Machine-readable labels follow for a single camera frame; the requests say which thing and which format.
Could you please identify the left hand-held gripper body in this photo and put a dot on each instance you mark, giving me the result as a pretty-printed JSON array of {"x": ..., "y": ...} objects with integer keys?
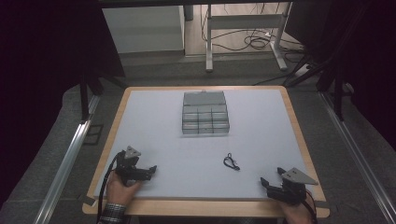
[{"x": 132, "y": 172}]

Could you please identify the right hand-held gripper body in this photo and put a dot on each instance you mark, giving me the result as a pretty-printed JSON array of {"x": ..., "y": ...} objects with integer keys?
[{"x": 291, "y": 191}]

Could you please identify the person's right hand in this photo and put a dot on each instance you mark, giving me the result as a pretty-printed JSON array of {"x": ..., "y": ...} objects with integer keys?
[{"x": 297, "y": 214}]

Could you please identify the person's left hand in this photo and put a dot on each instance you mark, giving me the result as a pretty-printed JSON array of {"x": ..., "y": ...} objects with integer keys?
[{"x": 118, "y": 193}]

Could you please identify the white table mat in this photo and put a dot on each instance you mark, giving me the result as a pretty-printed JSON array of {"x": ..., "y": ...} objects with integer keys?
[{"x": 186, "y": 155}]

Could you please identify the clear plastic compartment box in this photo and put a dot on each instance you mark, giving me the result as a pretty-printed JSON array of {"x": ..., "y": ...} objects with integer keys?
[{"x": 204, "y": 112}]

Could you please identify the black metal stand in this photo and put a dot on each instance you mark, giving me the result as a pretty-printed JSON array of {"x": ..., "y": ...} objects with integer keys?
[
  {"x": 84, "y": 93},
  {"x": 330, "y": 74}
]

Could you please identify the white power strip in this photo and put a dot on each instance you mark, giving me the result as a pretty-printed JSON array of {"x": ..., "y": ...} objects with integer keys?
[{"x": 302, "y": 70}]

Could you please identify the dark curtain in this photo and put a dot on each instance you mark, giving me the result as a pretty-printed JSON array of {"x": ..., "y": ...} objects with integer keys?
[
  {"x": 46, "y": 62},
  {"x": 364, "y": 46}
]

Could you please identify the white cabinet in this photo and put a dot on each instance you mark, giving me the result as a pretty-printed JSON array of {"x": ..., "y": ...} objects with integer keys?
[{"x": 143, "y": 29}]

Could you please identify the aluminium rail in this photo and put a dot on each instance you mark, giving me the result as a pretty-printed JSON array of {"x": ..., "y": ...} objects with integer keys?
[
  {"x": 67, "y": 168},
  {"x": 358, "y": 155}
]

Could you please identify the white metal desk frame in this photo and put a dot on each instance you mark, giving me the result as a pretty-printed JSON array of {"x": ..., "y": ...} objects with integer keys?
[{"x": 246, "y": 21}]

